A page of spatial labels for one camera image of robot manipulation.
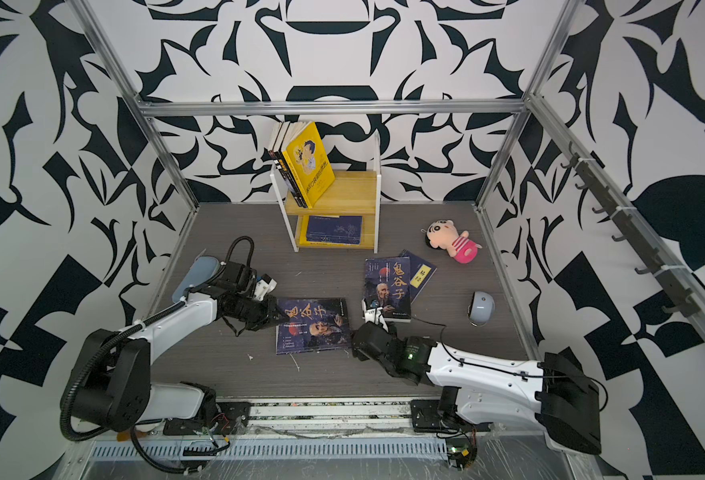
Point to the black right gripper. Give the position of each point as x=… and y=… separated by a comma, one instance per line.
x=358, y=352

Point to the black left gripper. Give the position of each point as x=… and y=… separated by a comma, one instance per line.
x=270, y=308

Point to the purple old man book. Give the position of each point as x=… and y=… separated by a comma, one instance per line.
x=386, y=285
x=313, y=325

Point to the black deer antler book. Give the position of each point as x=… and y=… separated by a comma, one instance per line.
x=288, y=176

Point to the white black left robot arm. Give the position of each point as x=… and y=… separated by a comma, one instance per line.
x=110, y=387

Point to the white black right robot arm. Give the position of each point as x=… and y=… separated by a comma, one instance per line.
x=552, y=395

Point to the light blue glasses case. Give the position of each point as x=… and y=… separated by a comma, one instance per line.
x=201, y=270

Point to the white grey round speaker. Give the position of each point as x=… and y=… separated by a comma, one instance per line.
x=481, y=308

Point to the small blue book yellow label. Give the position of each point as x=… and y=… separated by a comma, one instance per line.
x=345, y=230

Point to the plush doll pink shorts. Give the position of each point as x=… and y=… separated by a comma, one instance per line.
x=443, y=235

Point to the white wooden two-tier shelf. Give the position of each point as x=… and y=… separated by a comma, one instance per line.
x=354, y=193

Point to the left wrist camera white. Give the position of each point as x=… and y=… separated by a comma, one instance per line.
x=264, y=285

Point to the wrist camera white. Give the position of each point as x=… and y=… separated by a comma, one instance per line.
x=264, y=285
x=375, y=316

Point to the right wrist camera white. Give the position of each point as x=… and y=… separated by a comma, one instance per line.
x=375, y=316

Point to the black wall hook rail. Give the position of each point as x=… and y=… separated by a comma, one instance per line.
x=634, y=230

